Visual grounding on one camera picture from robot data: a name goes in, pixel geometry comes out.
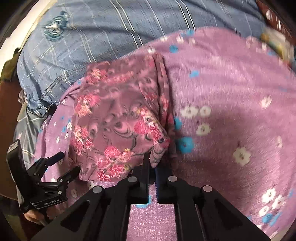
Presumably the maroon floral shirt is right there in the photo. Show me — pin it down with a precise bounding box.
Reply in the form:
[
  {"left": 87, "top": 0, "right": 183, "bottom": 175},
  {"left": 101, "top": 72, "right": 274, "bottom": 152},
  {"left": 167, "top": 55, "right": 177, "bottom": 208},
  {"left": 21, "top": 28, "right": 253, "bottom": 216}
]
[{"left": 69, "top": 54, "right": 176, "bottom": 182}]

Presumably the person left hand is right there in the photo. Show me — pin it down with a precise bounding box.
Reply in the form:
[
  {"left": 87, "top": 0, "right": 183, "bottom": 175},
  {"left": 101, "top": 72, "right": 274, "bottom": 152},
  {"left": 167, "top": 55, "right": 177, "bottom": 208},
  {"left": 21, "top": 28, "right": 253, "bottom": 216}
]
[{"left": 23, "top": 206, "right": 60, "bottom": 225}]

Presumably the grey star pillow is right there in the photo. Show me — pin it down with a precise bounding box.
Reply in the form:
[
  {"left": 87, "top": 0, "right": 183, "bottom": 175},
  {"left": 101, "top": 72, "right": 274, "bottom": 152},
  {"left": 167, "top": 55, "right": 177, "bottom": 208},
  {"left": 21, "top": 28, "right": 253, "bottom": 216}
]
[{"left": 14, "top": 105, "right": 45, "bottom": 164}]

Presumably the brown wooden headboard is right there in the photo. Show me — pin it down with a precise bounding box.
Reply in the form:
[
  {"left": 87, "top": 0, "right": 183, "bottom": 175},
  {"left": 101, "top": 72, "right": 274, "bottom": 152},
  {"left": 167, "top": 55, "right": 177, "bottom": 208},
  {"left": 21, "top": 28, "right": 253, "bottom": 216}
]
[{"left": 0, "top": 80, "right": 22, "bottom": 200}]

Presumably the olive green garment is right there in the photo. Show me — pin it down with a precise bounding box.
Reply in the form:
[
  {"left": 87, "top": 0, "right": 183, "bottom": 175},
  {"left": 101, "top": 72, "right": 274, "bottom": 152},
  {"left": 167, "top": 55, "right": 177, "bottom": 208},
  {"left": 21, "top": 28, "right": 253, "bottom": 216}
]
[{"left": 1, "top": 48, "right": 21, "bottom": 82}]

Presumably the purple floral bed sheet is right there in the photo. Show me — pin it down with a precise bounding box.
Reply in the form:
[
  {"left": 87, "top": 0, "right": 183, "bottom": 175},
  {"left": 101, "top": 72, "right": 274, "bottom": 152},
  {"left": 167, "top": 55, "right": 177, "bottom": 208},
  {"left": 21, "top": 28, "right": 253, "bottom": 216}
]
[{"left": 35, "top": 28, "right": 295, "bottom": 238}]

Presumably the blue plaid quilt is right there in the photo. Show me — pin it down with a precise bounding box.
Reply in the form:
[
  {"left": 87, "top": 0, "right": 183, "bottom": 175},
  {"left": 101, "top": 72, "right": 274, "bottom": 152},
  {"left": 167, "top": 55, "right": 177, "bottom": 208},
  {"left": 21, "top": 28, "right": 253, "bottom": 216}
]
[{"left": 17, "top": 0, "right": 265, "bottom": 116}]

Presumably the dark red plastic bag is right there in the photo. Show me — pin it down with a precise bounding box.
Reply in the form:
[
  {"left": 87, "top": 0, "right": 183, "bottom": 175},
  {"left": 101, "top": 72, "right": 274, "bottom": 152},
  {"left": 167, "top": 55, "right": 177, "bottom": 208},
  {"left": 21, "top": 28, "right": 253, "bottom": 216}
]
[{"left": 255, "top": 1, "right": 295, "bottom": 43}]

